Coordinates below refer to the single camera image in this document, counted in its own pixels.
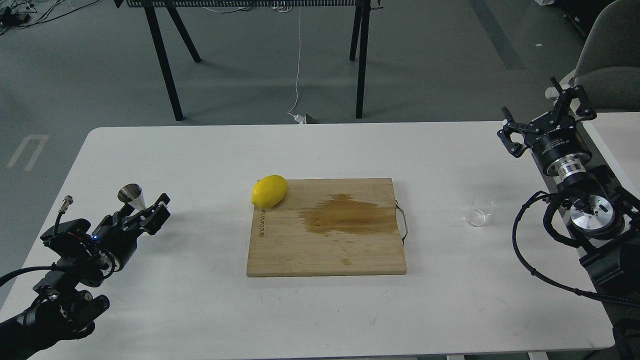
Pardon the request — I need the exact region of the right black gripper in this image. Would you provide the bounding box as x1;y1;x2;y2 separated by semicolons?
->
496;77;598;177

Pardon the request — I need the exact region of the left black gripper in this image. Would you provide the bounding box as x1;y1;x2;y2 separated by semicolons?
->
93;194;170;272

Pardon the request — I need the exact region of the steel double jigger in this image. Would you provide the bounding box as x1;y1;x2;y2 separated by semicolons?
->
117;183;146;211

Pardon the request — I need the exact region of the small clear glass cup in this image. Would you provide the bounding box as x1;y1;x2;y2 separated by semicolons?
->
464;197;497;228

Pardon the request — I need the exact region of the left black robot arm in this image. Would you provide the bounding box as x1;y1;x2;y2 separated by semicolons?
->
1;193;170;360

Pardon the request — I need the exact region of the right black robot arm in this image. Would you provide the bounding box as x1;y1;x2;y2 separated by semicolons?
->
497;77;639;308

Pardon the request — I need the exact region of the grey office chair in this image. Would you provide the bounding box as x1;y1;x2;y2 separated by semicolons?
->
558;0;640;112

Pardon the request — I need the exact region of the yellow lemon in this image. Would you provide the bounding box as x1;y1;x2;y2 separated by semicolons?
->
250;174;288;209

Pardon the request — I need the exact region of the bamboo cutting board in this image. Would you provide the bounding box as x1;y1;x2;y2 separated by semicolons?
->
246;178;407;278

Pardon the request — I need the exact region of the white hanging cable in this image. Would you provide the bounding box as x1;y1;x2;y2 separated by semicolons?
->
287;7;318;124

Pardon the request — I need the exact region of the black metal table frame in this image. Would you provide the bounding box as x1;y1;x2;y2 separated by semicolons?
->
130;0;382;122

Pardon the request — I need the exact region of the floor cables pile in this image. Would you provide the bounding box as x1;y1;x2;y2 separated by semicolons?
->
0;0;101;35

